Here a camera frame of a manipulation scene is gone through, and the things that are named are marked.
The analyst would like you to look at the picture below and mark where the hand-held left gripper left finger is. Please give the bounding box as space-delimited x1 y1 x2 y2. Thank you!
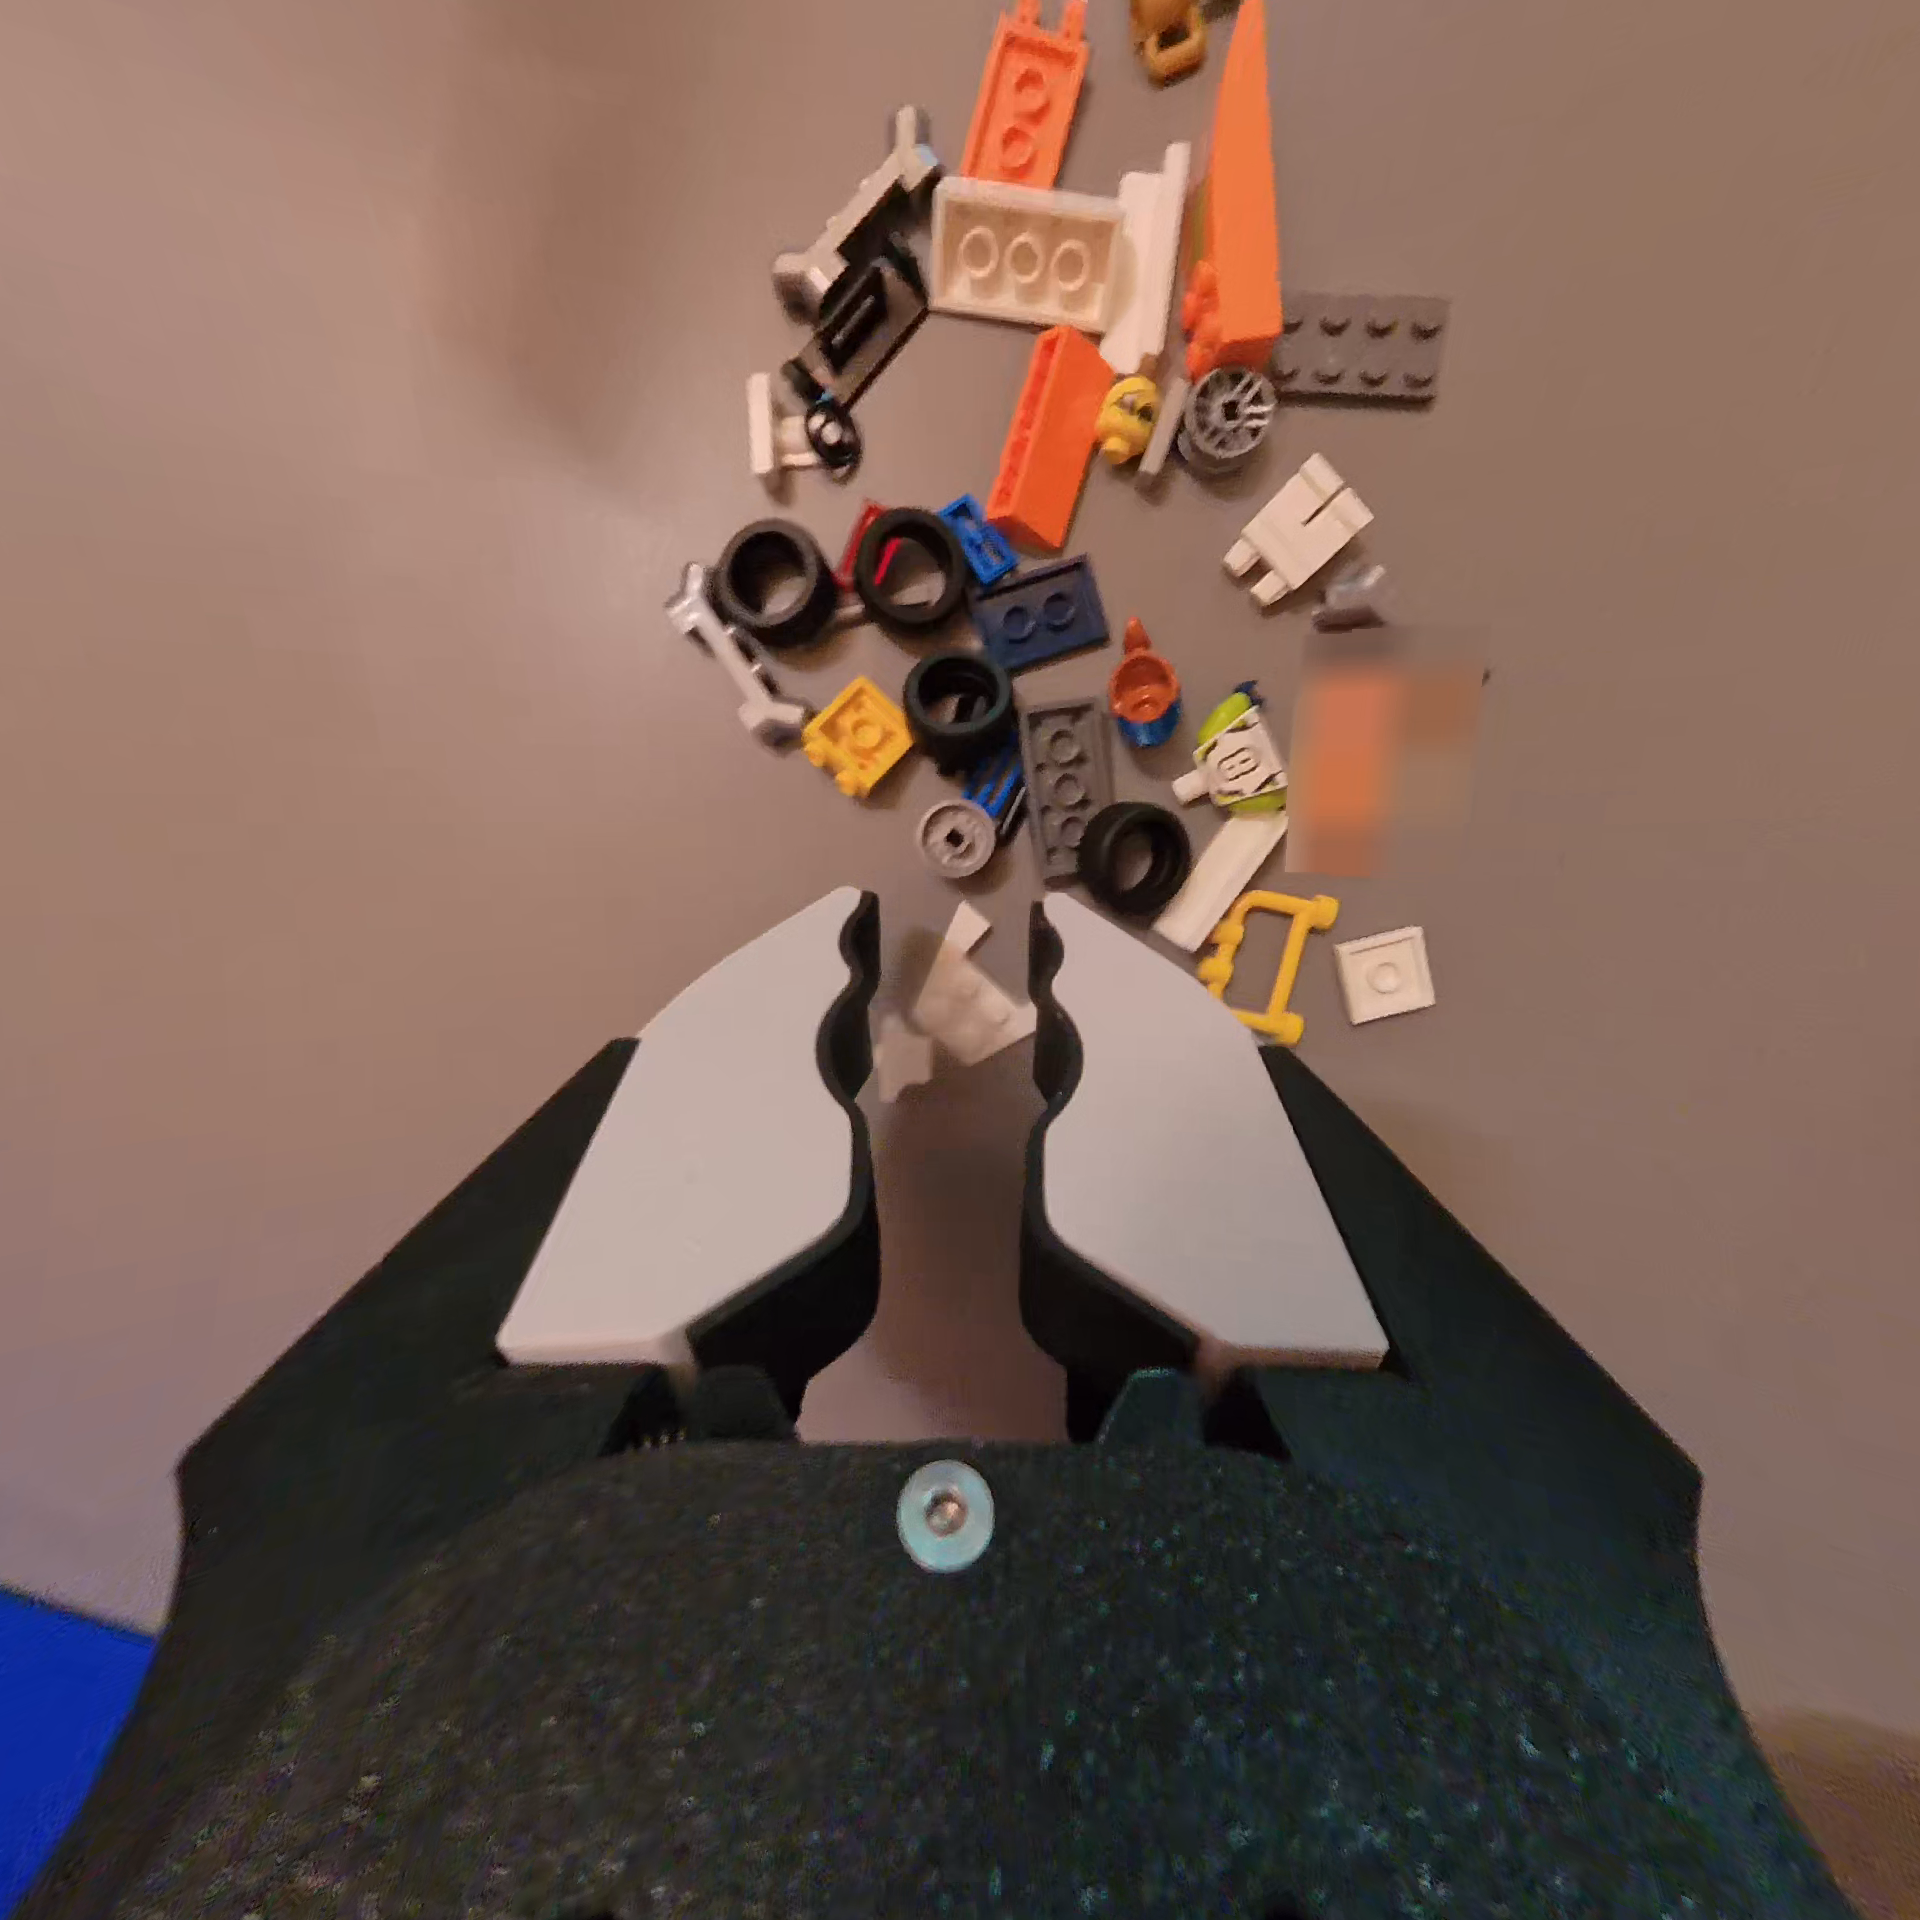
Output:
495 888 880 1367

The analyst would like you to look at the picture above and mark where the blue plastic bin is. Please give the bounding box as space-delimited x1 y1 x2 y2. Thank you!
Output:
0 1584 158 1817

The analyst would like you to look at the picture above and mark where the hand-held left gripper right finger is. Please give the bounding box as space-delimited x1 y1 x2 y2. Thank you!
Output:
1022 891 1393 1383

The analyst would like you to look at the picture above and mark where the pile of lego pieces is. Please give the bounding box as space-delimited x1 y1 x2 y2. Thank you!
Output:
661 0 1460 1037

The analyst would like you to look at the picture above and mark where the small white lego piece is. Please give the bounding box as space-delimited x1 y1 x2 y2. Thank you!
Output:
869 901 1039 1099

